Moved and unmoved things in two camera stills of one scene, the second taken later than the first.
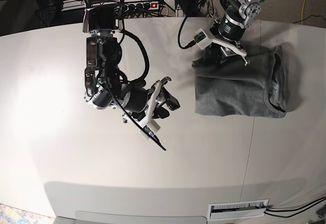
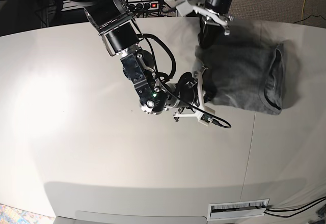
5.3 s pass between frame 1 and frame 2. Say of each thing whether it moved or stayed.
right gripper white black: moved
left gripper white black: moved
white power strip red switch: stayed
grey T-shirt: moved
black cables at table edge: stayed
